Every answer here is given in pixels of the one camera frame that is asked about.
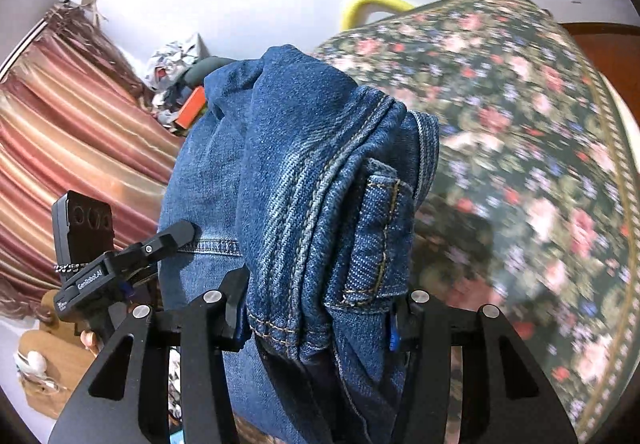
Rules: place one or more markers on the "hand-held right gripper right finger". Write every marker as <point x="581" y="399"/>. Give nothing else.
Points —
<point x="394" y="335"/>

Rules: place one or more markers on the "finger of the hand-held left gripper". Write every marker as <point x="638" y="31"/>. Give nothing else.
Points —
<point x="142" y="280"/>
<point x="165" y="239"/>

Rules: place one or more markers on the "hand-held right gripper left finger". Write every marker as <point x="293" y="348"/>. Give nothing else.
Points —
<point x="235" y="314"/>

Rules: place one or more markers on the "blue denim jeans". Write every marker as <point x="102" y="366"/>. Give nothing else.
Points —
<point x="300" y="174"/>

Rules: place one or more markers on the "person's left hand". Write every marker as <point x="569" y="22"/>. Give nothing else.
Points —
<point x="90" y="341"/>

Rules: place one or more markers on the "striped pink curtain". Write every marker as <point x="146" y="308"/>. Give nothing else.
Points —
<point x="75" y="134"/>

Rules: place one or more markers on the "wooden side table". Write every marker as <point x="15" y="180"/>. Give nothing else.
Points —
<point x="55" y="374"/>

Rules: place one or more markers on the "orange box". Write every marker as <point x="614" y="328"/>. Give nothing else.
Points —
<point x="191" y="109"/>

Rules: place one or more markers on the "white plastic bag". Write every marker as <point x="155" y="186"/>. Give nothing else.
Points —
<point x="32" y="361"/>

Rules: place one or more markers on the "pile of clutter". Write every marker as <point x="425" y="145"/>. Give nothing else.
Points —
<point x="172" y="69"/>

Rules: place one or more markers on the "dark floral quilt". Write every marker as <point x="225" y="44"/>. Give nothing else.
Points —
<point x="500" y="149"/>

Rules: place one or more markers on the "yellow foam tube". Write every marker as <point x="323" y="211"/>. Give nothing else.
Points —
<point x="370" y="4"/>

